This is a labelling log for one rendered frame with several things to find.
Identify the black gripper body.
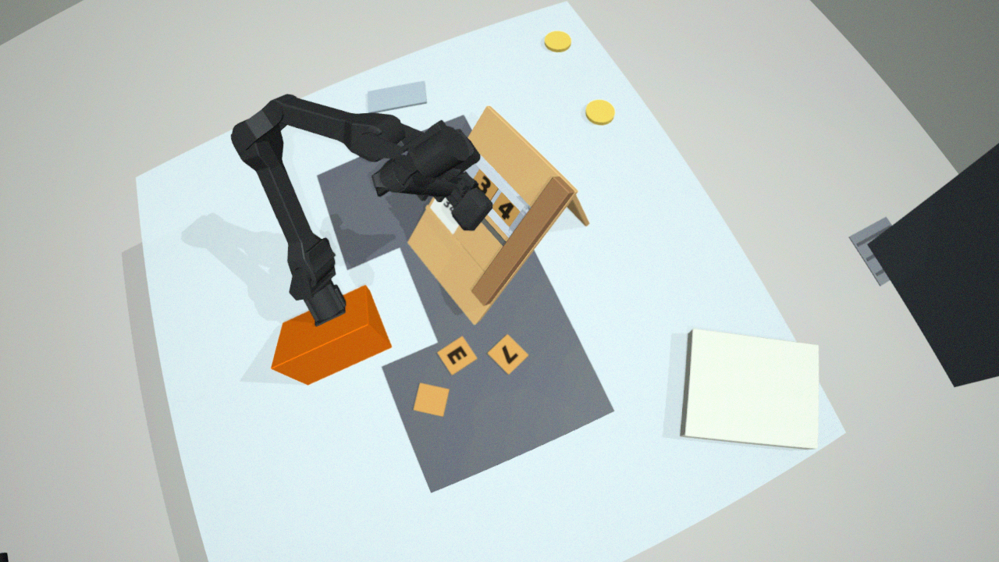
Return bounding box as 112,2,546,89
417,173,492,230

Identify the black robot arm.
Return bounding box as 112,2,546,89
231,94,480,327

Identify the white paper ticket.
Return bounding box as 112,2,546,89
430,198,459,234

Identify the yellow round disc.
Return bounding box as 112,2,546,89
586,100,615,126
545,30,571,52

